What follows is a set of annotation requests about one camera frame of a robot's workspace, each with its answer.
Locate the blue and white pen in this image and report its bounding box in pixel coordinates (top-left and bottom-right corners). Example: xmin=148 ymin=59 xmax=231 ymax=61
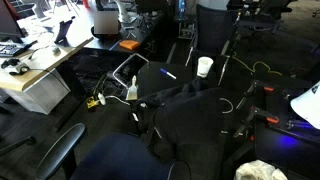
xmin=159 ymin=67 xmax=177 ymax=81

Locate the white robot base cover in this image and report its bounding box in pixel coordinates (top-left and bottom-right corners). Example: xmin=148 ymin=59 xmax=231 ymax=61
xmin=289 ymin=80 xmax=320 ymax=131

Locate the white coffee cup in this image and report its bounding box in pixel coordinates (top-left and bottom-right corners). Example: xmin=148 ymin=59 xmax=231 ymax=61
xmin=196 ymin=56 xmax=215 ymax=79

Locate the black jacket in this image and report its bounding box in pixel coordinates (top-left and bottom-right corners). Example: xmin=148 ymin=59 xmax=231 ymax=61
xmin=129 ymin=76 xmax=235 ymax=164

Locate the white power plug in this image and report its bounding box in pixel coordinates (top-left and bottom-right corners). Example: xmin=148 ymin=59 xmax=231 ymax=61
xmin=97 ymin=92 xmax=107 ymax=107

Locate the yellow black tape measure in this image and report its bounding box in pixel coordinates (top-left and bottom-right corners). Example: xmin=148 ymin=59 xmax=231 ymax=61
xmin=86 ymin=95 xmax=101 ymax=110

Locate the dark blue chair seat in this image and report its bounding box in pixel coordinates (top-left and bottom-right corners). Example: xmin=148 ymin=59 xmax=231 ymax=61
xmin=69 ymin=133 xmax=176 ymax=180

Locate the blue bottle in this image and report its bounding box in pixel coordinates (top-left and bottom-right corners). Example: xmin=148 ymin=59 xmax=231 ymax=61
xmin=177 ymin=0 xmax=187 ymax=20

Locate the white curved stand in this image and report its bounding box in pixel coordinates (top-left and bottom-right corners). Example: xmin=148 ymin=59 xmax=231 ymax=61
xmin=112 ymin=0 xmax=138 ymax=25

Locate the black orange bar clamp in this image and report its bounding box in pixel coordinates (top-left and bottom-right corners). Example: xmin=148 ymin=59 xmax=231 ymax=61
xmin=244 ymin=80 xmax=276 ymax=101
xmin=233 ymin=105 xmax=281 ymax=139

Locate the black phone stand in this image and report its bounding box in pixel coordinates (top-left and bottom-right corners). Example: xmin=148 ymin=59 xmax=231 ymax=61
xmin=53 ymin=15 xmax=77 ymax=45

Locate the black chair armrest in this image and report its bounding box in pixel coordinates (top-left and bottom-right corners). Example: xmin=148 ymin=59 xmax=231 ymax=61
xmin=35 ymin=122 xmax=87 ymax=180

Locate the white desk cabinet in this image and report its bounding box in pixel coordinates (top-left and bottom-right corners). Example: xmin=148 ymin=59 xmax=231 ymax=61
xmin=2 ymin=67 xmax=72 ymax=116

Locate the crumpled white cloth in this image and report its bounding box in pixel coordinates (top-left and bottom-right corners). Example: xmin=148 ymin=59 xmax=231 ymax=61
xmin=233 ymin=159 xmax=289 ymax=180

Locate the black keyboard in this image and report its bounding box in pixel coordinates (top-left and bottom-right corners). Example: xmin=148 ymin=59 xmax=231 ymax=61
xmin=0 ymin=43 xmax=25 ymax=58

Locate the black computer monitor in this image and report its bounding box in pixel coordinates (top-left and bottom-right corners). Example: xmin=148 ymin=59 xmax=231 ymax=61
xmin=0 ymin=0 xmax=28 ymax=44

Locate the silver metal tube frame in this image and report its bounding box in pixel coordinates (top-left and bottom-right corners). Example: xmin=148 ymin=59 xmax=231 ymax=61
xmin=112 ymin=52 xmax=150 ymax=90

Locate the white cable loop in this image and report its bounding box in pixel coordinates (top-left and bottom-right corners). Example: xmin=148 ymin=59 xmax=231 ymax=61
xmin=219 ymin=97 xmax=235 ymax=115

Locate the yellow cable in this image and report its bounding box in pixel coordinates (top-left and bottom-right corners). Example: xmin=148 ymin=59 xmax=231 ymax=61
xmin=230 ymin=50 xmax=284 ymax=77

